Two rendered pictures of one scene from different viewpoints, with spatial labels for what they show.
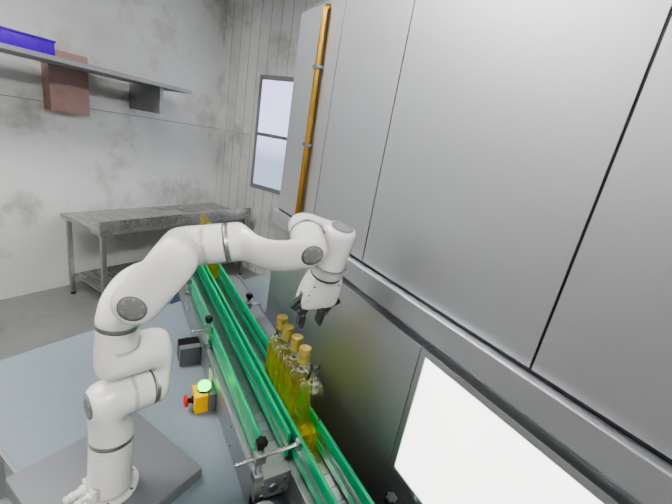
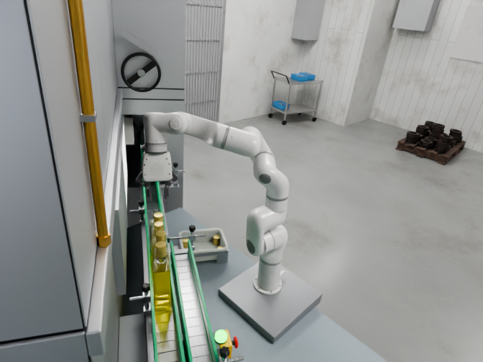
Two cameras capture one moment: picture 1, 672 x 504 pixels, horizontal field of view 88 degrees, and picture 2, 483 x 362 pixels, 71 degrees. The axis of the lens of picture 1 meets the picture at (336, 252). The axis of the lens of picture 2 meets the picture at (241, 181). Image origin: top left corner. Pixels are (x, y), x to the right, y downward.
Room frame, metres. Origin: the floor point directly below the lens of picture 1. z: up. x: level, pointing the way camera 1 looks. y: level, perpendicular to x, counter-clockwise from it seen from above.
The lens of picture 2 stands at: (1.75, 0.58, 1.88)
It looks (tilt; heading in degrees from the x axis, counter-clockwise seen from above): 28 degrees down; 195
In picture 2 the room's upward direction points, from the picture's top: 6 degrees clockwise
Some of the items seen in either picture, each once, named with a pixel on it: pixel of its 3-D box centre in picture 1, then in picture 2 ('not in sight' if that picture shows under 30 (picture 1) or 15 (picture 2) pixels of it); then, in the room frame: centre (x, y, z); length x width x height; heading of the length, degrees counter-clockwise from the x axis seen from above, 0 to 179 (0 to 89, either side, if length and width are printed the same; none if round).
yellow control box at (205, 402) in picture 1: (202, 397); (221, 345); (0.98, 0.37, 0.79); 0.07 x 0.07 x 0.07; 34
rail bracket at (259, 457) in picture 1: (268, 456); (186, 238); (0.66, 0.08, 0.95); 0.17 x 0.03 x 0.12; 124
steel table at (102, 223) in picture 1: (169, 245); not in sight; (3.36, 1.72, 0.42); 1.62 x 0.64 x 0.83; 152
